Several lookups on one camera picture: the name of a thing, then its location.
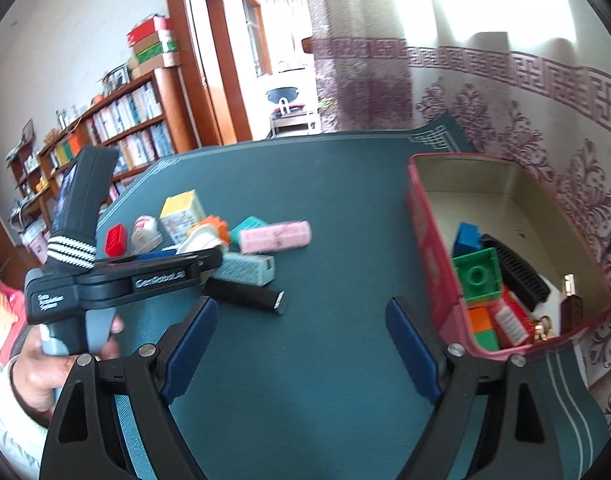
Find wooden bookshelf with books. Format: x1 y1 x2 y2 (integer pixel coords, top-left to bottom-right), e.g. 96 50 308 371
38 66 198 202

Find person's left hand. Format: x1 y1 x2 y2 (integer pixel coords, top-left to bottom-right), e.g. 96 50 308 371
9 316 125 427

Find black rectangular tube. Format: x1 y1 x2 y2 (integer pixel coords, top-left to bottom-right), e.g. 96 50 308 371
203 278 284 315

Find white stool with dark bowl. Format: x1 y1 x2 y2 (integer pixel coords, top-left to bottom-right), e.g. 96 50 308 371
265 87 322 139

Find patterned white purple curtain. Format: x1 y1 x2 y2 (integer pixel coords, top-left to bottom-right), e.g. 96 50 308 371
309 0 611 427

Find small red white box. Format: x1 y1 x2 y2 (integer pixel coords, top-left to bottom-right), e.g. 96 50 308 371
489 287 534 348

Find black comb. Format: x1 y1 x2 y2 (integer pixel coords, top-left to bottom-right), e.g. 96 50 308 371
481 233 551 312

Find red toy brick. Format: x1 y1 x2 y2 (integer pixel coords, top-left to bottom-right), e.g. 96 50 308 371
104 223 128 258

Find green toy brick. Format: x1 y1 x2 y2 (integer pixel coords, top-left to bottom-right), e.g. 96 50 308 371
452 248 503 306

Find pink rectangular box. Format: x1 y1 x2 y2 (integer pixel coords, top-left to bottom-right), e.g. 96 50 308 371
239 221 312 254

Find yellow white carton box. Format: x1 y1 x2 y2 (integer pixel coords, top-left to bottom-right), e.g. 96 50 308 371
159 190 206 244

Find brown perfume bottle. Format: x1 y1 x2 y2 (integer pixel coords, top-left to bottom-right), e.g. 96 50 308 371
560 273 584 334

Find stacked gift boxes on shelf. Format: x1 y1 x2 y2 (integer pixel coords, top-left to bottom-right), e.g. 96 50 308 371
126 14 180 79

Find white red labelled bottle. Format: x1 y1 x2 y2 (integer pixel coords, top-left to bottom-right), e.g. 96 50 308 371
130 216 162 255

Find blue toy brick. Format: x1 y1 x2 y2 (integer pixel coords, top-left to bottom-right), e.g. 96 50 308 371
452 222 483 258

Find pink red tin box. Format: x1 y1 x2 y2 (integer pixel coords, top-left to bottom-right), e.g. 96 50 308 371
406 153 611 361

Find small low wooden shelf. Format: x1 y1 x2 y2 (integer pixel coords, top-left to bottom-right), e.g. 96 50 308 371
6 119 52 235

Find green table mat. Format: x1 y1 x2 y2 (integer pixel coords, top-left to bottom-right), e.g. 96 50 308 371
84 114 611 480

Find wooden door frame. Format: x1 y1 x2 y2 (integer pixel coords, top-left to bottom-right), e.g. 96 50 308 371
166 0 270 146

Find orange green brick in box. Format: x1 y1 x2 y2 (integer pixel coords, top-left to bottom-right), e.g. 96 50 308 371
468 306 501 352

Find orange yellow toy brick block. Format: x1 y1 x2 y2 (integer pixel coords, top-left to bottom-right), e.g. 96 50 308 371
188 214 232 245

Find teal plastic case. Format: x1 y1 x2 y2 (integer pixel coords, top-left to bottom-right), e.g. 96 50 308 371
229 216 267 246

